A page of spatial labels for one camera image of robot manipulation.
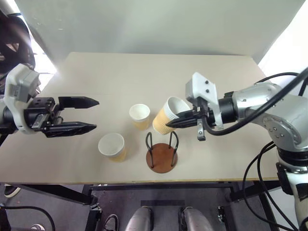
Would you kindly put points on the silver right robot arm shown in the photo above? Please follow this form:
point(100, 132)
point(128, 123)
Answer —
point(284, 115)

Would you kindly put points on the black white-soled shoe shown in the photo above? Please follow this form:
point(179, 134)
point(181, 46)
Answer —
point(12, 190)

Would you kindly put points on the black metal table frame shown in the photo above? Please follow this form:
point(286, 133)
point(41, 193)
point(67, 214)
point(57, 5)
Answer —
point(60, 192)

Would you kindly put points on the grey rounded leg cover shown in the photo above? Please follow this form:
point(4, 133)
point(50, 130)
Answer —
point(196, 219)
point(140, 219)

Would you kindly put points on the black sneaker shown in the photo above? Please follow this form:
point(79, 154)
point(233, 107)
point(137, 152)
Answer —
point(111, 222)

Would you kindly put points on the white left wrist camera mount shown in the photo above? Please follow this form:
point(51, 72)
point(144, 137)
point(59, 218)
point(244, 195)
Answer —
point(18, 81)

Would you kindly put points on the ribbed yellow paper cup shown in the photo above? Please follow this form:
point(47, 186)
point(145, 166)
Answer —
point(163, 118)

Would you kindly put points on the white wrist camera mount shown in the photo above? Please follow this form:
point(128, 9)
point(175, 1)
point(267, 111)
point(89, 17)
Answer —
point(18, 81)
point(204, 89)

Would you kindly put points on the smooth yellow paper cup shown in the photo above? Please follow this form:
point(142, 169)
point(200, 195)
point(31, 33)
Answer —
point(139, 113)
point(111, 144)

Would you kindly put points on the grey sneaker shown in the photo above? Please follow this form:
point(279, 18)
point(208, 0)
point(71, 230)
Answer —
point(38, 227)

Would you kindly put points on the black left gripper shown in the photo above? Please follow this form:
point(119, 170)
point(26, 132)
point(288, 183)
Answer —
point(43, 113)

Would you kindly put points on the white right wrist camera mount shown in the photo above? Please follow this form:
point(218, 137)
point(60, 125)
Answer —
point(204, 89)

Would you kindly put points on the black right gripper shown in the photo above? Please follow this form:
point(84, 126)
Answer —
point(203, 113)

